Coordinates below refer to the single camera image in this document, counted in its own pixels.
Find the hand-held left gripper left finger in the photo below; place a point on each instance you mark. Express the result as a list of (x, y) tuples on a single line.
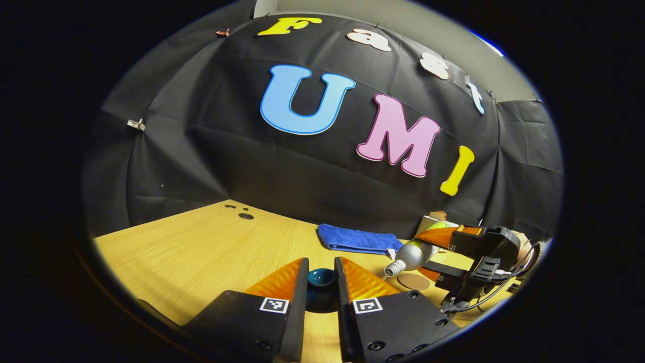
[(297, 312)]

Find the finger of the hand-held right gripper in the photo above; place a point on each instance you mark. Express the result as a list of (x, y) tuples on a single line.
[(443, 236), (446, 277)]

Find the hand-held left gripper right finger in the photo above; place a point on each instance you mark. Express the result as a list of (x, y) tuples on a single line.
[(343, 312)]

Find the silver green-label water bottle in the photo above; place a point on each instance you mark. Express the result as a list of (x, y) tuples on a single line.
[(418, 252)]

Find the round brown coaster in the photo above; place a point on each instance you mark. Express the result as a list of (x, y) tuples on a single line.
[(413, 282)]

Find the teal teacup lid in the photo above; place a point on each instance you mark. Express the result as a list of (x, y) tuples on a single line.
[(321, 278)]

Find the toast slice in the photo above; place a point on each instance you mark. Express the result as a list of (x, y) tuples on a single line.
[(438, 215)]

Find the white toaster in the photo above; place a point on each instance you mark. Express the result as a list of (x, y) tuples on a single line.
[(427, 222)]

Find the white towel tag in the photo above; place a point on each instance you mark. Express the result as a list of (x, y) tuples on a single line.
[(391, 253)]

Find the blue folded towel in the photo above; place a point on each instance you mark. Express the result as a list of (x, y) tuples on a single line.
[(358, 239)]

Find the black backdrop cloth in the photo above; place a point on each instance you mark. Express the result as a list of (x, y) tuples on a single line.
[(252, 166)]

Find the metal cloth clip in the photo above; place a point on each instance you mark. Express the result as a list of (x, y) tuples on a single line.
[(136, 124)]

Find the red cloth clip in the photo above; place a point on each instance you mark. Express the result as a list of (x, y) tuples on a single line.
[(223, 33)]

